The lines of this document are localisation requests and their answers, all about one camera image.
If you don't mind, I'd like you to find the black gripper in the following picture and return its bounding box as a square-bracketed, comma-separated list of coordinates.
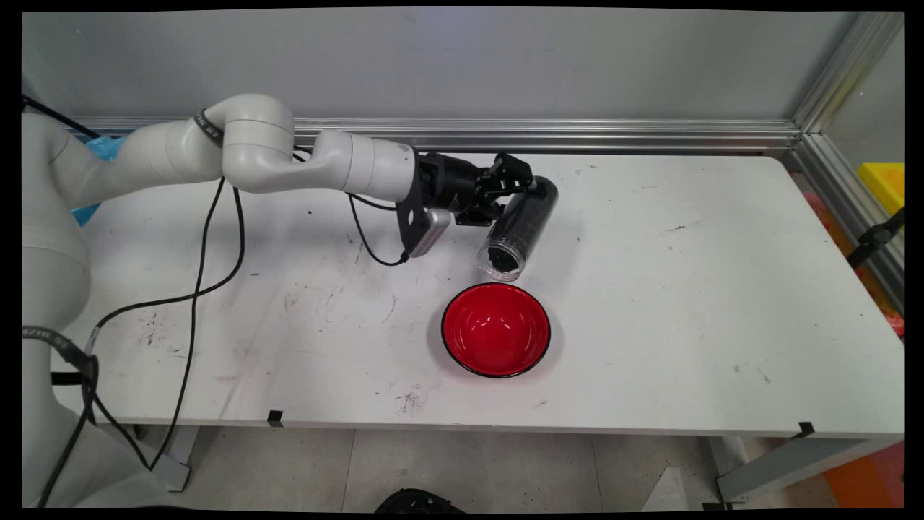
[413, 152, 539, 228]

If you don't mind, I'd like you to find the clear jar with black grains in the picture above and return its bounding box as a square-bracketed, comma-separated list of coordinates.
[476, 175, 559, 282]

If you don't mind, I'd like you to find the red bowl black rim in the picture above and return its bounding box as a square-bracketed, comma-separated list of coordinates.
[441, 282, 552, 379]

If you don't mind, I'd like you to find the black object on floor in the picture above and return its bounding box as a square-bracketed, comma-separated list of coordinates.
[374, 488, 466, 514]

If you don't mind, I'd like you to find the black clamp stand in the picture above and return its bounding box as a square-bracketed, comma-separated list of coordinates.
[847, 208, 905, 270]

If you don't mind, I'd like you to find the yellow plastic box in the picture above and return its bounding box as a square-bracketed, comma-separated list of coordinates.
[856, 163, 905, 216]

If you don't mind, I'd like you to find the white table leg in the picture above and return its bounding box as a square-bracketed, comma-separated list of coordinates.
[706, 435, 905, 504]
[123, 425, 199, 493]

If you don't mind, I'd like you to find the blue plastic bag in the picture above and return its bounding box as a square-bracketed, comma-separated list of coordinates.
[72, 136, 127, 226]

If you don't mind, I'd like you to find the orange box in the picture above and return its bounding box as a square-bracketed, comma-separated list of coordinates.
[823, 441, 905, 508]

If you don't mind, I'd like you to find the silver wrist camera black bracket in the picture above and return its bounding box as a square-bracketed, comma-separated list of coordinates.
[395, 189, 453, 259]

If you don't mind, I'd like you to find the long aluminium frame rail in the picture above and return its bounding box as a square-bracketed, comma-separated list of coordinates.
[61, 118, 803, 155]

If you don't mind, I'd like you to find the black cable with metal plug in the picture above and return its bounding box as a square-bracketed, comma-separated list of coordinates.
[36, 144, 399, 506]

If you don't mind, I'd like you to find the black strap with white print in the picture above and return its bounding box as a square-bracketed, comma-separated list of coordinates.
[193, 108, 225, 149]
[22, 326, 100, 384]

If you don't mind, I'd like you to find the black camera cable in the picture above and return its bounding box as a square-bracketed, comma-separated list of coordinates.
[148, 177, 411, 470]

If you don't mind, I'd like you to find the short aluminium frame rail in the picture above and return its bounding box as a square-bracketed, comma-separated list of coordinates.
[790, 134, 905, 313]

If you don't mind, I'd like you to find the upright aluminium frame post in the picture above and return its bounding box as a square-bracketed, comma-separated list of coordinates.
[792, 11, 903, 137]

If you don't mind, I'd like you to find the loose black cable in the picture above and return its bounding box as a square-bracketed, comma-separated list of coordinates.
[22, 94, 102, 139]

